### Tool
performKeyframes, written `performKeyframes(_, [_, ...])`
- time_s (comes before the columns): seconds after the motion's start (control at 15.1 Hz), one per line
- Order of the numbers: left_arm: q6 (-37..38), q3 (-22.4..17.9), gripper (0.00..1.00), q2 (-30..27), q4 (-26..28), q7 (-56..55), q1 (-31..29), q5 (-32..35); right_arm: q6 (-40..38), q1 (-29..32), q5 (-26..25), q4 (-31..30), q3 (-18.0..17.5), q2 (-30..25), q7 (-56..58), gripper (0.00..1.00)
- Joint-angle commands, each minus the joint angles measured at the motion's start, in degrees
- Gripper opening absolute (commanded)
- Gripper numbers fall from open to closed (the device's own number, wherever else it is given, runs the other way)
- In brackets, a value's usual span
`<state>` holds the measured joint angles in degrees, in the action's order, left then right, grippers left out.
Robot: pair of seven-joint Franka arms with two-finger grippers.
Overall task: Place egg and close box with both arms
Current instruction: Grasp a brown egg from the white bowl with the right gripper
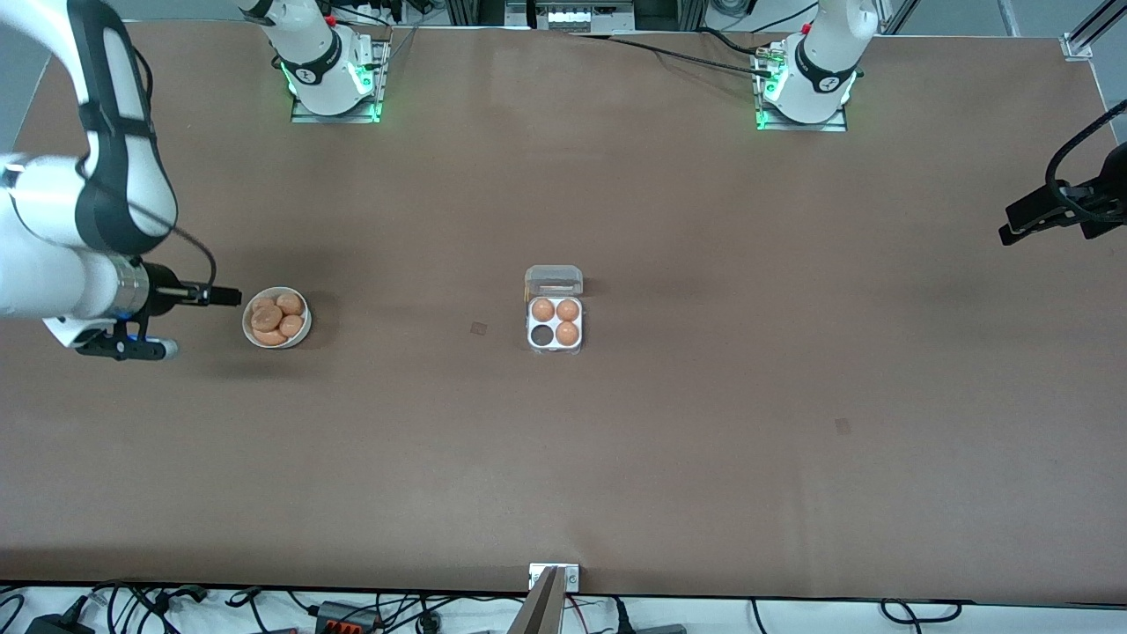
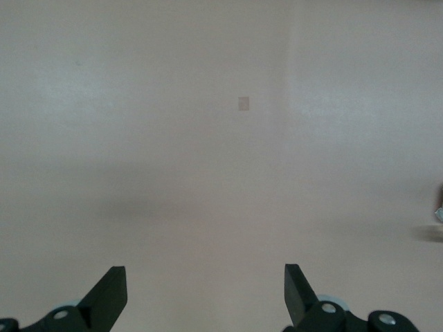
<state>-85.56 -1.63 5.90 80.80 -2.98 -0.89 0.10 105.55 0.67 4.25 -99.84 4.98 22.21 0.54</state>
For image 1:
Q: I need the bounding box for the aluminium frame profile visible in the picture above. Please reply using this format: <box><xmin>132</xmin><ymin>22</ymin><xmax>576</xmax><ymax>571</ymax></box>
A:
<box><xmin>1067</xmin><ymin>0</ymin><xmax>1127</xmax><ymax>50</ymax></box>

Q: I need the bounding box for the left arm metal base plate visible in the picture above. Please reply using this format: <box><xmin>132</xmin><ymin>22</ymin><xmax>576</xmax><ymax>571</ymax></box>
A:
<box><xmin>754</xmin><ymin>44</ymin><xmax>850</xmax><ymax>133</ymax></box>

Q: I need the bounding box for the short black table cable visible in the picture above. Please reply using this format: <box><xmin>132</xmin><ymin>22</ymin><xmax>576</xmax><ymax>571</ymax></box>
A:
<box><xmin>700</xmin><ymin>26</ymin><xmax>776</xmax><ymax>61</ymax></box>

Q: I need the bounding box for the white electrical switch unit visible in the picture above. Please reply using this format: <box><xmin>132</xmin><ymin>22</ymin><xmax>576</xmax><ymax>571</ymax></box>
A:
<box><xmin>528</xmin><ymin>0</ymin><xmax>637</xmax><ymax>33</ymax></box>

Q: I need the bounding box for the white round bowl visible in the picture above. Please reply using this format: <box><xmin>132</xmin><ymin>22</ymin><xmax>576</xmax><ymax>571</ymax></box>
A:
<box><xmin>242</xmin><ymin>286</ymin><xmax>313</xmax><ymax>350</ymax></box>

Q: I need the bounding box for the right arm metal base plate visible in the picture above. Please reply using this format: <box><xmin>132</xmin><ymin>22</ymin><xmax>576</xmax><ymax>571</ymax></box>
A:
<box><xmin>291</xmin><ymin>33</ymin><xmax>386</xmax><ymax>124</ymax></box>

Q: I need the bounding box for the looped black cable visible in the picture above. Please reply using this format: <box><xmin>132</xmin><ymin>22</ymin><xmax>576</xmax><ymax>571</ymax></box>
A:
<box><xmin>880</xmin><ymin>598</ymin><xmax>963</xmax><ymax>623</ymax></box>

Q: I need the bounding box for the aluminium camera post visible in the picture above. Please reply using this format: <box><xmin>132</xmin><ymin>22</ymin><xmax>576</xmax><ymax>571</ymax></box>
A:
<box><xmin>509</xmin><ymin>566</ymin><xmax>565</xmax><ymax>634</ymax></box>

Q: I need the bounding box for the black power adapter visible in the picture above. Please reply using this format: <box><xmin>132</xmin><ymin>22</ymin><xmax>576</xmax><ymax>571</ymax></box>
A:
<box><xmin>25</xmin><ymin>613</ymin><xmax>98</xmax><ymax>634</ymax></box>

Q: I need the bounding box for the small metal edge bracket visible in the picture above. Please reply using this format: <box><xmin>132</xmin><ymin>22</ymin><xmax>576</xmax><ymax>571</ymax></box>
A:
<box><xmin>529</xmin><ymin>564</ymin><xmax>581</xmax><ymax>592</ymax></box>

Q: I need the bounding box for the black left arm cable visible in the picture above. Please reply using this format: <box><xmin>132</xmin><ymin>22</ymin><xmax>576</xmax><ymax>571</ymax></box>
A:
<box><xmin>1045</xmin><ymin>99</ymin><xmax>1127</xmax><ymax>217</ymax></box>

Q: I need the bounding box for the long black table cable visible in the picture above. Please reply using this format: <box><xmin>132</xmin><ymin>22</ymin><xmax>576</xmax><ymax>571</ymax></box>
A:
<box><xmin>568</xmin><ymin>32</ymin><xmax>777</xmax><ymax>77</ymax></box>

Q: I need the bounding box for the black orange connector block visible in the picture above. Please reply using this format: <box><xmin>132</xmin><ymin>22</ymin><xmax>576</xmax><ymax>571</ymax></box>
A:
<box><xmin>313</xmin><ymin>601</ymin><xmax>386</xmax><ymax>634</ymax></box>

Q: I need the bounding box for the clear plastic egg carton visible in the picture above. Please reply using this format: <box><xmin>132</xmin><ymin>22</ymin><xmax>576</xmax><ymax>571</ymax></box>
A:
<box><xmin>524</xmin><ymin>265</ymin><xmax>586</xmax><ymax>357</ymax></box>

